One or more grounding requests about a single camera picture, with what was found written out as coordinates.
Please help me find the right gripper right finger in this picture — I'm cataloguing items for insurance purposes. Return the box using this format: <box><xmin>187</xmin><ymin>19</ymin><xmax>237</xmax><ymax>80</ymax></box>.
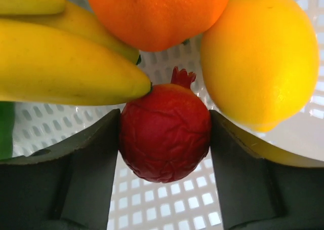
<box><xmin>210</xmin><ymin>110</ymin><xmax>323</xmax><ymax>229</ymax></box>

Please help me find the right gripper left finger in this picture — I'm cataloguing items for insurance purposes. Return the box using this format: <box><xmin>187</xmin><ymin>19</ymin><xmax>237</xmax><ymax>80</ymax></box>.
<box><xmin>1</xmin><ymin>109</ymin><xmax>120</xmax><ymax>229</ymax></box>

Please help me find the red pomegranate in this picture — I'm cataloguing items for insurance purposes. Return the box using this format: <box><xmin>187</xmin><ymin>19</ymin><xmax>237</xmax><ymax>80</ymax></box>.
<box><xmin>119</xmin><ymin>67</ymin><xmax>212</xmax><ymax>183</ymax></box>

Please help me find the green cucumber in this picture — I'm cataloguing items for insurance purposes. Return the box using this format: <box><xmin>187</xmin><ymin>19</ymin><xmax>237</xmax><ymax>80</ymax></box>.
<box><xmin>0</xmin><ymin>102</ymin><xmax>15</xmax><ymax>160</ymax></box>

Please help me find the yellow banana bunch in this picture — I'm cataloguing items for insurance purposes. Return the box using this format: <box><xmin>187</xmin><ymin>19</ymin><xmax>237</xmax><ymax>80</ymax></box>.
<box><xmin>1</xmin><ymin>0</ymin><xmax>151</xmax><ymax>106</ymax></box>

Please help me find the yellow lemon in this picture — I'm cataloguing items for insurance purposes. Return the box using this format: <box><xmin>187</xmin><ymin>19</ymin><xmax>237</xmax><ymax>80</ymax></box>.
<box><xmin>200</xmin><ymin>0</ymin><xmax>320</xmax><ymax>132</ymax></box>

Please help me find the orange fruit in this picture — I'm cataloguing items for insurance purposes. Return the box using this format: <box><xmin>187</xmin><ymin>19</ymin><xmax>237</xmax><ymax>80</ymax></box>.
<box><xmin>88</xmin><ymin>0</ymin><xmax>228</xmax><ymax>52</ymax></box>

